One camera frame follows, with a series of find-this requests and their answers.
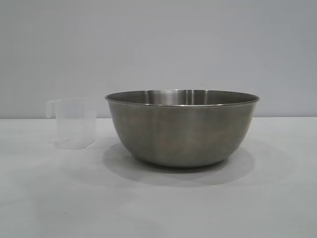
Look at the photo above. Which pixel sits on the stainless steel mixing bowl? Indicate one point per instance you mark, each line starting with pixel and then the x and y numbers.
pixel 180 129

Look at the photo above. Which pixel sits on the translucent plastic measuring cup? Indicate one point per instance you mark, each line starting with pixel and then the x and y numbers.
pixel 74 124

